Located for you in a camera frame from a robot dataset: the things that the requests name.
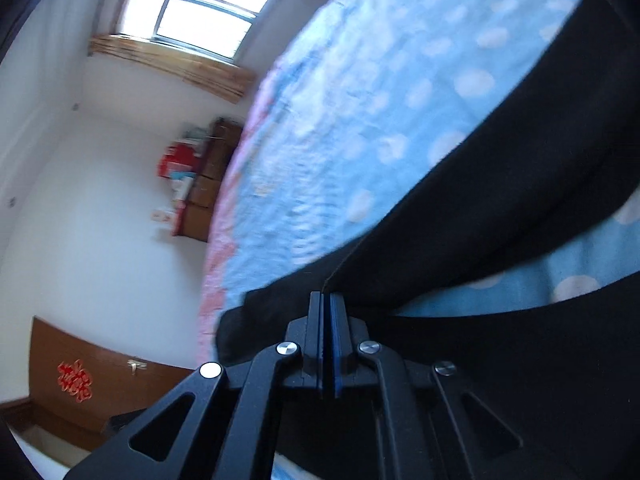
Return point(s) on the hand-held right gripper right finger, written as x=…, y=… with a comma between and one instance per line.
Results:
x=334, y=350

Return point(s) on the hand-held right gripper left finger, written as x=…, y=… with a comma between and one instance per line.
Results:
x=320, y=345

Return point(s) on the black pants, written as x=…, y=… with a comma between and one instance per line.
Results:
x=500, y=185

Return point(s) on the wooden dresser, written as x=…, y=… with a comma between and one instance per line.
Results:
x=207, y=185

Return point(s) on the wooden door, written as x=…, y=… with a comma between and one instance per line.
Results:
x=125, y=400

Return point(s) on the light blue box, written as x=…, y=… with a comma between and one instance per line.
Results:
x=181, y=182

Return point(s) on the red box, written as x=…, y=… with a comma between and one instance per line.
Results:
x=177, y=160

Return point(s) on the red door decoration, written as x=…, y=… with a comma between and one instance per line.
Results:
x=76, y=381

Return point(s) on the blue dotted bed sheet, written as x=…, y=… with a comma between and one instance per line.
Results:
x=375, y=85

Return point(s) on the beige curtain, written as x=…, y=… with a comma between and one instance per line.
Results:
x=190, y=65

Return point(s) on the window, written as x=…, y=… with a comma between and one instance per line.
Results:
x=200, y=5

